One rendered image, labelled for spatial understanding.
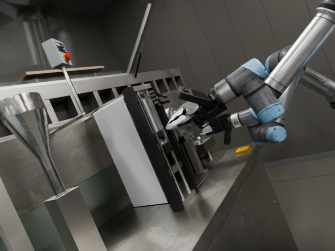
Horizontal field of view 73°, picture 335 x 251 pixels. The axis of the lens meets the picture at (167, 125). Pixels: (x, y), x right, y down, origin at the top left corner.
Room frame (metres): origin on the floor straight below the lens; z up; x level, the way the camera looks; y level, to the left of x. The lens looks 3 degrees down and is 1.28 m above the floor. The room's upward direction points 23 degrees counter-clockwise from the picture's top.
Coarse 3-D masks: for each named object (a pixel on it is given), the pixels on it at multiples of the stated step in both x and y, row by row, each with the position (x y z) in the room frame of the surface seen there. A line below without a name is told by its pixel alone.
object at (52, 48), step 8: (48, 40) 0.86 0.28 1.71; (56, 40) 0.88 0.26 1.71; (48, 48) 0.86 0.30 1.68; (56, 48) 0.86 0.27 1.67; (64, 48) 0.92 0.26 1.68; (48, 56) 0.86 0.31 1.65; (56, 56) 0.86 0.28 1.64; (64, 56) 0.88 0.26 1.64; (56, 64) 0.86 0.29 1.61; (64, 64) 0.88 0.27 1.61
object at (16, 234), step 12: (0, 180) 0.41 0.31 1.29; (0, 192) 0.40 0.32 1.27; (0, 204) 0.39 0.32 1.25; (12, 204) 0.41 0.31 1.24; (0, 216) 0.39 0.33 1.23; (12, 216) 0.40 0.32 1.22; (0, 228) 0.39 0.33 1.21; (12, 228) 0.40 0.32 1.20; (12, 240) 0.39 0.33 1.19; (24, 240) 0.40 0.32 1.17
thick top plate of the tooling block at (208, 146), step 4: (212, 136) 1.50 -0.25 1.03; (204, 140) 1.46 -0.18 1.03; (208, 140) 1.44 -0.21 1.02; (212, 140) 1.49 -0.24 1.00; (196, 144) 1.44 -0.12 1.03; (200, 144) 1.39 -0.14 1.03; (204, 144) 1.39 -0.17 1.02; (208, 144) 1.43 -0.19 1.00; (212, 144) 1.47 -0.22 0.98; (200, 148) 1.39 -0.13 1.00; (204, 148) 1.38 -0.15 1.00; (208, 148) 1.41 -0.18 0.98; (200, 152) 1.40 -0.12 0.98; (204, 152) 1.39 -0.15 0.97
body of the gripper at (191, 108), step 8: (216, 96) 0.71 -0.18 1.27; (192, 104) 0.75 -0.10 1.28; (216, 104) 0.74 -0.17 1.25; (224, 104) 0.72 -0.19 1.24; (192, 112) 0.73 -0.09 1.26; (200, 112) 0.72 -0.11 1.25; (208, 112) 0.76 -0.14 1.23; (216, 112) 0.75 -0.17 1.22; (200, 120) 0.76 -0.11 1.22; (208, 120) 0.75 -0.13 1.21; (200, 128) 0.77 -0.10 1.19
